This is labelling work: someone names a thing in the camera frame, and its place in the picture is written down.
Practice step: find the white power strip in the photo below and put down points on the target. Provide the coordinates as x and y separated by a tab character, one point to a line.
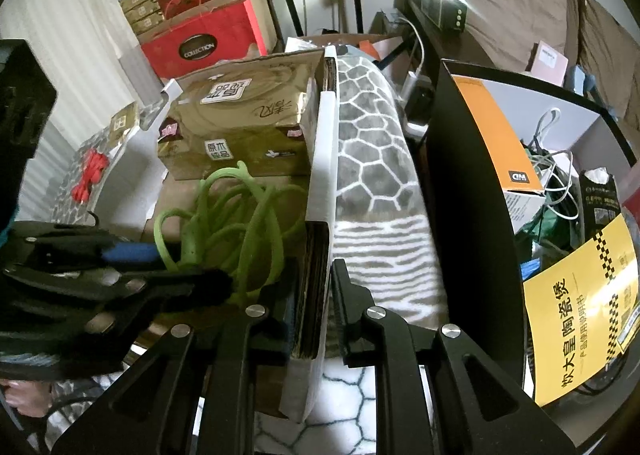
412	85

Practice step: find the bright bedside lamp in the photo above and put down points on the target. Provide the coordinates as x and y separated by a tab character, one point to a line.
442	5

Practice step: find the black checkered snack bag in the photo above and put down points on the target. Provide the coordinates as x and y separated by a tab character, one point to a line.
600	205

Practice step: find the person's left hand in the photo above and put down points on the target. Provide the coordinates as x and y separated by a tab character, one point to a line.
22	400

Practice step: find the pink box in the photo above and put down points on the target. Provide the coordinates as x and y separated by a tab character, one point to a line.
549	62

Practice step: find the small gold tissue pack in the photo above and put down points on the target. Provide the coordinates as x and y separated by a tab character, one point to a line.
124	119

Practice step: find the red cookie box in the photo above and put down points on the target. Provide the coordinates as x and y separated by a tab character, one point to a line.
225	40

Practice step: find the red ribbon bow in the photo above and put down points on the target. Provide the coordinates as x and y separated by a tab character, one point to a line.
90	175

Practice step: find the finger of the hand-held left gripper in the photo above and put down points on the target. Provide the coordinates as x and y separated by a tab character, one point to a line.
150	290
130	252

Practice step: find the orange and white box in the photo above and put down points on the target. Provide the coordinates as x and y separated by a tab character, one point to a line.
490	135

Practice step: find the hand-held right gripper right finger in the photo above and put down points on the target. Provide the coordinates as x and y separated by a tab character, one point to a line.
350	315

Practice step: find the black power adapter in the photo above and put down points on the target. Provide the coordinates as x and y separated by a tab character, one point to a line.
419	106

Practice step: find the grey honeycomb pattern blanket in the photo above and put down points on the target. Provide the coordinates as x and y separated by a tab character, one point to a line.
375	155

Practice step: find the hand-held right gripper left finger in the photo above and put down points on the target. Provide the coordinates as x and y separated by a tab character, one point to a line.
235	335

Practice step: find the green plastic bag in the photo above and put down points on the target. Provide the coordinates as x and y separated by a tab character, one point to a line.
542	227

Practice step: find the yellow booklet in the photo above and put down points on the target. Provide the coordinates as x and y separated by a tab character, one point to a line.
565	315

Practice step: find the white curtain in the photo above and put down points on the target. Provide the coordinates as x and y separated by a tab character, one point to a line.
75	10

